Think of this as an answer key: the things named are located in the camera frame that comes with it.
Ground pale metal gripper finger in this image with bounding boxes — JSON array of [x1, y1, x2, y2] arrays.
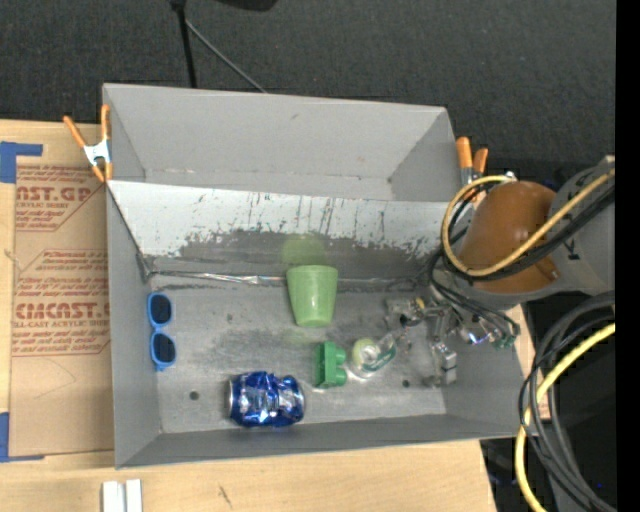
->
[[383, 295, 425, 352], [425, 339, 459, 389]]

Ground blue sunglasses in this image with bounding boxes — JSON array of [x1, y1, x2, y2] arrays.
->
[[146, 292, 178, 373]]

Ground clear bottle with green label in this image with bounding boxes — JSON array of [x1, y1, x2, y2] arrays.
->
[[348, 333, 399, 381]]

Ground green plastic cup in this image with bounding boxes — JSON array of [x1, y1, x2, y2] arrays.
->
[[285, 264, 340, 329]]

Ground grey metal bin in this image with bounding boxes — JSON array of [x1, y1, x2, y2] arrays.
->
[[101, 83, 532, 470]]

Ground crushed blue drink can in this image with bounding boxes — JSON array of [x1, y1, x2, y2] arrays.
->
[[227, 370, 307, 429]]

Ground brown cardboard board, red print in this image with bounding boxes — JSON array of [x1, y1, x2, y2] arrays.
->
[[0, 118, 116, 464]]

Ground green toy building block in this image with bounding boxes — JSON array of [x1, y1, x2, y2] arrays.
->
[[313, 341, 348, 390]]

